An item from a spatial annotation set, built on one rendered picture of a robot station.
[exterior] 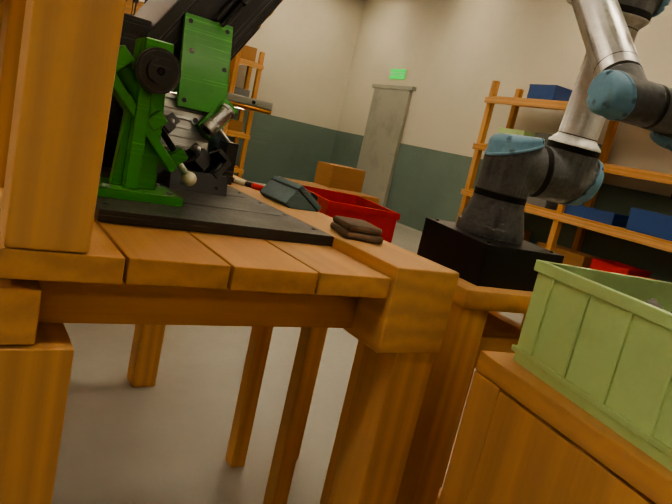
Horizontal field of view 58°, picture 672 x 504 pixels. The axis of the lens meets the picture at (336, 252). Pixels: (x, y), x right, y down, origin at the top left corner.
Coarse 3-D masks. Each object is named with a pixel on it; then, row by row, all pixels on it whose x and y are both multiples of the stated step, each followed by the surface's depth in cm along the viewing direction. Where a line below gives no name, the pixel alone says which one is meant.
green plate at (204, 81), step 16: (192, 16) 134; (192, 32) 134; (208, 32) 136; (224, 32) 138; (208, 48) 136; (224, 48) 138; (192, 64) 134; (208, 64) 136; (224, 64) 138; (192, 80) 134; (208, 80) 136; (224, 80) 138; (192, 96) 134; (208, 96) 136; (224, 96) 138; (208, 112) 136
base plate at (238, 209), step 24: (192, 192) 129; (240, 192) 147; (96, 216) 91; (120, 216) 91; (144, 216) 93; (168, 216) 96; (192, 216) 100; (216, 216) 106; (240, 216) 111; (264, 216) 118; (288, 216) 125; (288, 240) 108; (312, 240) 110
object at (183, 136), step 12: (168, 96) 132; (168, 108) 133; (180, 108) 134; (180, 120) 134; (192, 120) 135; (180, 132) 135; (192, 132) 136; (180, 144) 134; (192, 144) 136; (204, 144) 138
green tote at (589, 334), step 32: (544, 288) 94; (576, 288) 87; (608, 288) 82; (640, 288) 103; (544, 320) 93; (576, 320) 87; (608, 320) 81; (640, 320) 77; (544, 352) 92; (576, 352) 86; (608, 352) 81; (640, 352) 76; (576, 384) 85; (608, 384) 79; (640, 384) 75; (608, 416) 79; (640, 416) 74; (640, 448) 74
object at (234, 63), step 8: (128, 0) 386; (136, 0) 378; (128, 8) 381; (136, 8) 379; (240, 56) 418; (232, 64) 414; (232, 72) 415; (232, 80) 417; (232, 88) 420; (224, 128) 424
